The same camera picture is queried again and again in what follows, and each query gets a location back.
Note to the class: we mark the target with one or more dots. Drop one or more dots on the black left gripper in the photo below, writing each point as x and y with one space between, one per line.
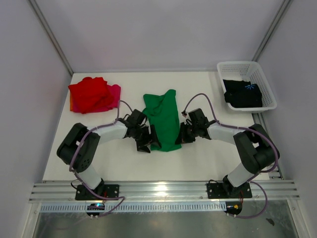
151 137

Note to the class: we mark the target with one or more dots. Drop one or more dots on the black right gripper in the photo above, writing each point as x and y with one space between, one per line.
183 138

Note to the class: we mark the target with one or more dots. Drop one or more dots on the green t shirt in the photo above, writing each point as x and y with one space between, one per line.
162 113

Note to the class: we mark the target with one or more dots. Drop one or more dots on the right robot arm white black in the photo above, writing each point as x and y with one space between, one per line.
255 148

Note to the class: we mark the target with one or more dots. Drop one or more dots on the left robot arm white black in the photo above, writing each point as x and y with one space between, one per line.
78 149

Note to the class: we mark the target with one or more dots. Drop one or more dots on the black t shirt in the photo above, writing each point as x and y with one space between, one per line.
242 94

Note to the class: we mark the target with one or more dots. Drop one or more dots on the red folded t shirt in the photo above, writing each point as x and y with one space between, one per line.
88 92

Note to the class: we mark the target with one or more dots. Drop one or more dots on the left black controller board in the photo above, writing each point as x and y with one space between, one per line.
95 209

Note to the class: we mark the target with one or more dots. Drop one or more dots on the black controller board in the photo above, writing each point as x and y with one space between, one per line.
95 209
233 209

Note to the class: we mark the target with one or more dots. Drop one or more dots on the right black controller board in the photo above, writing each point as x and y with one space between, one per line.
233 209

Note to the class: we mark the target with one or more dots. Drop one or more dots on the orange folded t shirt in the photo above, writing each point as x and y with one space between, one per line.
71 103

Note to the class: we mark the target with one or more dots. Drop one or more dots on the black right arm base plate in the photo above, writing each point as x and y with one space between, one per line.
224 190

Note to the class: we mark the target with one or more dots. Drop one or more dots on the grey slotted cable duct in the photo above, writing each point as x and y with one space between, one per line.
136 207

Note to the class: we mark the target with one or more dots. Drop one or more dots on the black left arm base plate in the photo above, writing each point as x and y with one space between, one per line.
106 190

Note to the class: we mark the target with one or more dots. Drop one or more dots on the aluminium mounting rail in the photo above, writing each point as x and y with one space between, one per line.
144 191

